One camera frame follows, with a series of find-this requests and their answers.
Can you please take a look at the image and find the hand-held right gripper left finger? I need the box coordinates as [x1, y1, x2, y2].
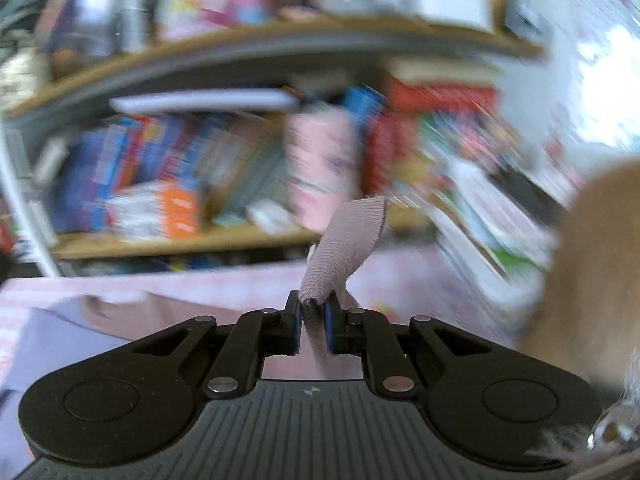
[132, 291, 301, 401]

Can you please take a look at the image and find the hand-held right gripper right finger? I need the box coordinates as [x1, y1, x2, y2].
[323, 292, 494, 401]

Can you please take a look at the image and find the grey ribbed garment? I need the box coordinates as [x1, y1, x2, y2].
[297, 197, 388, 381]

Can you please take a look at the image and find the pink checked blanket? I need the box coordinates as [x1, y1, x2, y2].
[0, 245, 526, 381]

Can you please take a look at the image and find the wooden shelf unit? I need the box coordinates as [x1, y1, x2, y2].
[0, 10, 551, 267]

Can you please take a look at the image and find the pink box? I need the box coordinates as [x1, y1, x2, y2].
[287, 105, 363, 233]

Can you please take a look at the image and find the orange and white box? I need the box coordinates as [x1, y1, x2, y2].
[107, 180, 203, 241]

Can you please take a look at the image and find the pile of magazines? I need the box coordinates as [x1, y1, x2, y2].
[435, 157, 568, 281]

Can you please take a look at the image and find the row of colourful books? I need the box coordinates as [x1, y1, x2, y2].
[52, 112, 291, 241]

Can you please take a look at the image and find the flat white board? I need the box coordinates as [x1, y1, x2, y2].
[110, 90, 301, 114]

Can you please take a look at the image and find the lavender cloth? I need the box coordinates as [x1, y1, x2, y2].
[0, 295, 241, 463]

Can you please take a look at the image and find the red box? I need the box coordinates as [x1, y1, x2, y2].
[362, 80, 501, 191]

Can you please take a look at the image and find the tan blurred object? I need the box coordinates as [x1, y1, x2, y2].
[515, 160, 640, 396]

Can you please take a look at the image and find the silver can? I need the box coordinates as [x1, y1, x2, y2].
[75, 0, 151, 57]

